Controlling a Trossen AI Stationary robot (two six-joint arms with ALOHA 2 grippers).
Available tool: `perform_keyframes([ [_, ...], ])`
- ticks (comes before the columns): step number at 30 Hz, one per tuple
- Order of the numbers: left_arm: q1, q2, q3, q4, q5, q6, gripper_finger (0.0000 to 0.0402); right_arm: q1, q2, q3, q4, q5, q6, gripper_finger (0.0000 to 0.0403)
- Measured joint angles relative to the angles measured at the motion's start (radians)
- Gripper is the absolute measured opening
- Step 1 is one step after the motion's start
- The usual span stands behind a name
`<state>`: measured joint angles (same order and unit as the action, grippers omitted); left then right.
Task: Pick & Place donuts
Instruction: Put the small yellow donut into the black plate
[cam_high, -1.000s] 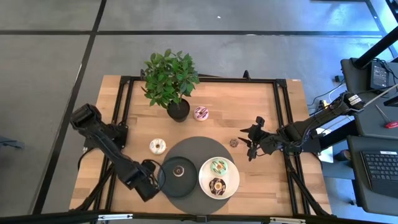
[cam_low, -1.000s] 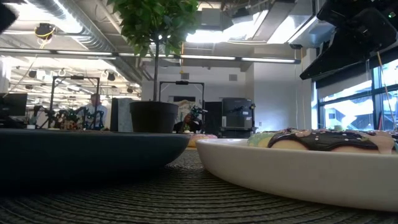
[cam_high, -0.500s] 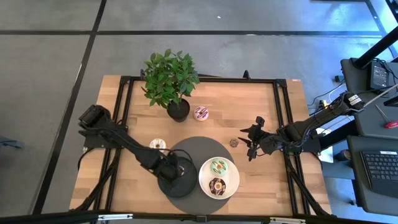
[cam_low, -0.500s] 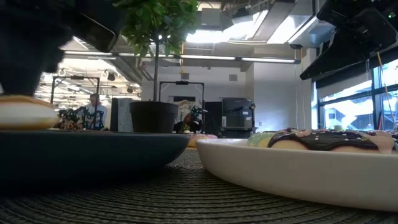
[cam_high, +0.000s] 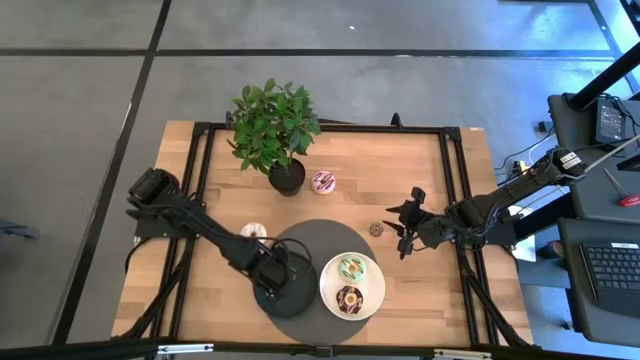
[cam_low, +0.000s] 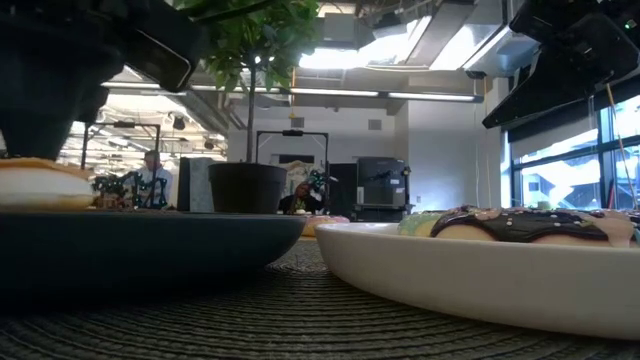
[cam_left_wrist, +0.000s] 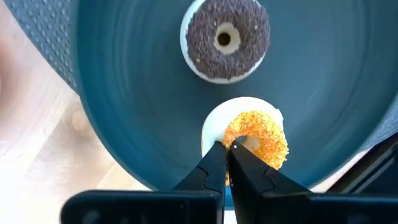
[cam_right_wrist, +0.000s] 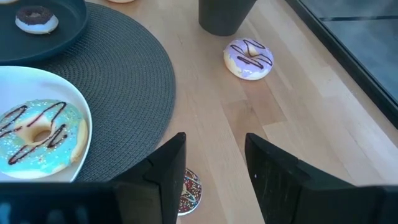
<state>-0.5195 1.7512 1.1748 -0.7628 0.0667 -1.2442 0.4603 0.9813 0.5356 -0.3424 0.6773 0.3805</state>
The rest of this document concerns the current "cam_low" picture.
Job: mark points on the green leafy plant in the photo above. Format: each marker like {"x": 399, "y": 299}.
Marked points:
{"x": 250, "y": 40}

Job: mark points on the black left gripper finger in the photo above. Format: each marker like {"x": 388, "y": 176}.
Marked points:
{"x": 45, "y": 95}

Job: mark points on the standing person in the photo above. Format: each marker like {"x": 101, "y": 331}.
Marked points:
{"x": 152, "y": 177}

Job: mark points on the black cabinet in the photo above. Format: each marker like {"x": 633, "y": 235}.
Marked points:
{"x": 382, "y": 187}

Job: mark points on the black frame rig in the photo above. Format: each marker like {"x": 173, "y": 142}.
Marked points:
{"x": 120, "y": 124}
{"x": 292, "y": 133}

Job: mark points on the grey round woven placemat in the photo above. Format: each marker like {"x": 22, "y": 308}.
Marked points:
{"x": 250, "y": 325}

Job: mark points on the long ceiling light strip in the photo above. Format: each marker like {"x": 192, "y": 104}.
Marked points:
{"x": 350, "y": 93}

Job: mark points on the black plate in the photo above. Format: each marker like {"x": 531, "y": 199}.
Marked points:
{"x": 140, "y": 250}

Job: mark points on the seated person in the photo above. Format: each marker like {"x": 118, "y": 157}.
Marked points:
{"x": 302, "y": 197}

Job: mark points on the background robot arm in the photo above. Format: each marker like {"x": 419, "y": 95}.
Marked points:
{"x": 112, "y": 187}

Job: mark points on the black plant pot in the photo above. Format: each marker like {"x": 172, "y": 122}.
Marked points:
{"x": 247, "y": 187}

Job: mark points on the white plate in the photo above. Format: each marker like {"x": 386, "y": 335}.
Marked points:
{"x": 475, "y": 280}

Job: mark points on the chocolate sprinkled donut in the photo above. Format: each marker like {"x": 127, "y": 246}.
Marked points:
{"x": 525, "y": 225}

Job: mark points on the white frosted donut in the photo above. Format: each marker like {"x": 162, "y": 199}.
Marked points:
{"x": 40, "y": 187}

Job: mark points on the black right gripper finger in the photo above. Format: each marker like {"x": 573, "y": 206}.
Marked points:
{"x": 550, "y": 95}

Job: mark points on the grey upright box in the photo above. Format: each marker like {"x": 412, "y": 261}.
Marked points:
{"x": 197, "y": 185}

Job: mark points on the silver ceiling duct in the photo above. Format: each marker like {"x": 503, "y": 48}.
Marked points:
{"x": 480, "y": 45}

